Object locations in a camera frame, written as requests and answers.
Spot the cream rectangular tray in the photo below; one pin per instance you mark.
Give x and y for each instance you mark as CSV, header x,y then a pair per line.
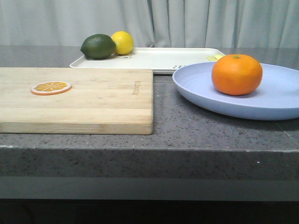
x,y
160,60

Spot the yellow lemon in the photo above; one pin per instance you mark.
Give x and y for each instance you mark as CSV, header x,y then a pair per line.
x,y
124,42

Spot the grey curtain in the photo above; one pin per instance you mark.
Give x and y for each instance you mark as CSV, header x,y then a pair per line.
x,y
153,23

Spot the green lime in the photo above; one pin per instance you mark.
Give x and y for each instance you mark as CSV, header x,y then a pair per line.
x,y
98,46

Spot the wooden cutting board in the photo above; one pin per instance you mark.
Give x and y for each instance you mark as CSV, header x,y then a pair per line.
x,y
101,101

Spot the yellow utensil on tray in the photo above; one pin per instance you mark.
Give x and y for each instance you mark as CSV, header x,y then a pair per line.
x,y
214,58

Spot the whole orange fruit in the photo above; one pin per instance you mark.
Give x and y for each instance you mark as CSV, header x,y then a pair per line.
x,y
236,74

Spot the light blue round plate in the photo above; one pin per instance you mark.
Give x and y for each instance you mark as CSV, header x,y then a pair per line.
x,y
276,98

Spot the orange slice piece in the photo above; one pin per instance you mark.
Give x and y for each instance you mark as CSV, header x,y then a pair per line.
x,y
50,88

